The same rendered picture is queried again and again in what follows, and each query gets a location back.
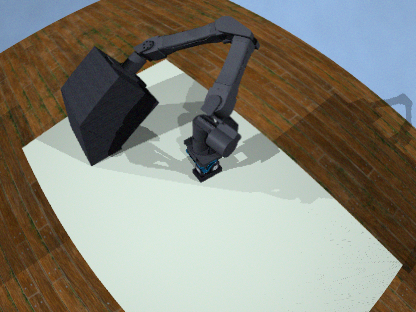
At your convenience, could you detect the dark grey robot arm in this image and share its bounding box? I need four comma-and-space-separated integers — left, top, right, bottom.
106, 16, 260, 158

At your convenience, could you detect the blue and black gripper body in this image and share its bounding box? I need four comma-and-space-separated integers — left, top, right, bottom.
184, 136, 222, 167

